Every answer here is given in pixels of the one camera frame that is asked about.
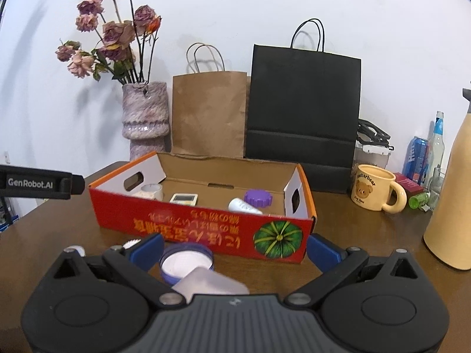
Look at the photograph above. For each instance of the white air conditioner remote control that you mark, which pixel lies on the white air conditioner remote control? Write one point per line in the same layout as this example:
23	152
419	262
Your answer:
184	199

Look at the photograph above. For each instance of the pink mottled ceramic vase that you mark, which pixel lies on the pink mottled ceramic vase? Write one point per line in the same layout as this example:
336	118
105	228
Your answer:
145	117

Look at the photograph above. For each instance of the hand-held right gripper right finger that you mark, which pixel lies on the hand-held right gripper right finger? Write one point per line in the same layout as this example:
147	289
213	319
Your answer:
324	252

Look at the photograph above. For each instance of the small white bottle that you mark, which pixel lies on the small white bottle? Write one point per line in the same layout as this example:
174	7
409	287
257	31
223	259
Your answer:
243	206

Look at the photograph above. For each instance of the small green bottle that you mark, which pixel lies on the small green bottle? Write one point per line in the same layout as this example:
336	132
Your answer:
418	200

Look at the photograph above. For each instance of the violet-blue ribbed lid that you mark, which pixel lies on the violet-blue ribbed lid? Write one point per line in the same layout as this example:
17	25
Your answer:
257	198

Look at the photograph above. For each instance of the beige thermos bottle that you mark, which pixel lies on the beige thermos bottle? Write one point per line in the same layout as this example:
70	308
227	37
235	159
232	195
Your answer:
452	191

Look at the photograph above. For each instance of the black paper bag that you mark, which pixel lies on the black paper bag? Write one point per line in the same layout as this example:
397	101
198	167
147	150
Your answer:
301	117

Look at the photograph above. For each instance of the brown paper bag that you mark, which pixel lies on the brown paper bag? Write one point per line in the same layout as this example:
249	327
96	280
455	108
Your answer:
208	117

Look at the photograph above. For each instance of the container with black clip lid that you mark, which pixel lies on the container with black clip lid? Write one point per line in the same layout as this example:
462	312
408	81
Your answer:
371	150

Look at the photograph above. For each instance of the purple lid with white liner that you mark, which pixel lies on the purple lid with white liner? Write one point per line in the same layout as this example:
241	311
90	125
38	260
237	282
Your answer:
186	261

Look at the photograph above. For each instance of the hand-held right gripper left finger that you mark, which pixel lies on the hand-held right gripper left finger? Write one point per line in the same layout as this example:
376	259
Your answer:
147	250

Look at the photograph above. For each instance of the clear glass bottle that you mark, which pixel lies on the clear glass bottle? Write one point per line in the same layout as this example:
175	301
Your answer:
437	147

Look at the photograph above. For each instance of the red small box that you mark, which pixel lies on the red small box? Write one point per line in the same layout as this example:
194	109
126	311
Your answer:
408	184

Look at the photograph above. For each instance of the white tape roll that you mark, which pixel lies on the white tape roll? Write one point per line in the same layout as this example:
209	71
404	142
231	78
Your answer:
149	193

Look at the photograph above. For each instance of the translucent plastic piece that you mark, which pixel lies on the translucent plastic piece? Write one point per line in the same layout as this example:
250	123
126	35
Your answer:
213	283

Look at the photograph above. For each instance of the orange cardboard box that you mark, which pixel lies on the orange cardboard box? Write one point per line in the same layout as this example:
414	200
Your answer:
206	224

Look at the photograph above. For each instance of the blue drink can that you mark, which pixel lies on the blue drink can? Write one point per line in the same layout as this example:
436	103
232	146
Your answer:
415	160

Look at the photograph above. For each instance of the dried rose bouquet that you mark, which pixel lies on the dried rose bouquet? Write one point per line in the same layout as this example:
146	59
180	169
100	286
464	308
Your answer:
114	33

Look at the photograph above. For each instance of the yellow bear mug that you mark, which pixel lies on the yellow bear mug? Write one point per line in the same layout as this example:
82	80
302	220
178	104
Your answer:
369	187

